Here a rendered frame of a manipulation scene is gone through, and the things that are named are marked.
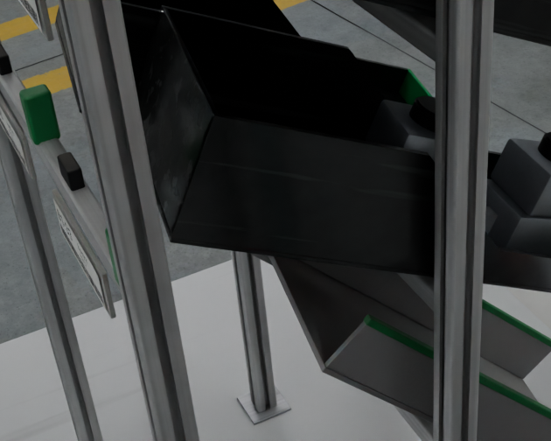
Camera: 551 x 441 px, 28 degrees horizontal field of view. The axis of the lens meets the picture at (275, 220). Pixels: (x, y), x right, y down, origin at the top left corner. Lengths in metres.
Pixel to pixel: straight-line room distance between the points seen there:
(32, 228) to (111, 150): 0.42
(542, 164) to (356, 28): 2.97
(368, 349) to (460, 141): 0.16
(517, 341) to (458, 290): 0.30
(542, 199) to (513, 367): 0.27
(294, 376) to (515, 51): 2.46
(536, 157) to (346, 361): 0.16
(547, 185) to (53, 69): 3.02
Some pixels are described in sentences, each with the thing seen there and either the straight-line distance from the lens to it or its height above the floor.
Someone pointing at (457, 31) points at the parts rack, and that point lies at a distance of 0.51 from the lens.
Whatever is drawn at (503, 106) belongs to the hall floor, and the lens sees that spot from 3.18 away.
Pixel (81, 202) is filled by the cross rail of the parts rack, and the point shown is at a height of 1.31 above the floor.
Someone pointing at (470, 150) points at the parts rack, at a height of 1.34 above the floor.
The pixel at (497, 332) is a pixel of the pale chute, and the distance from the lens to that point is 0.87.
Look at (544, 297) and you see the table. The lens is 1.20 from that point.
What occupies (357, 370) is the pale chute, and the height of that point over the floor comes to 1.18.
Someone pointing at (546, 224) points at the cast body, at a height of 1.23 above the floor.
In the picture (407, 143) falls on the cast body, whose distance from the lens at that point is 0.62.
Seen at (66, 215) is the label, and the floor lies 1.29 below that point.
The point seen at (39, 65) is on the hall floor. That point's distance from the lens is 3.64.
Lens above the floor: 1.64
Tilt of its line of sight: 36 degrees down
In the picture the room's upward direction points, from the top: 6 degrees counter-clockwise
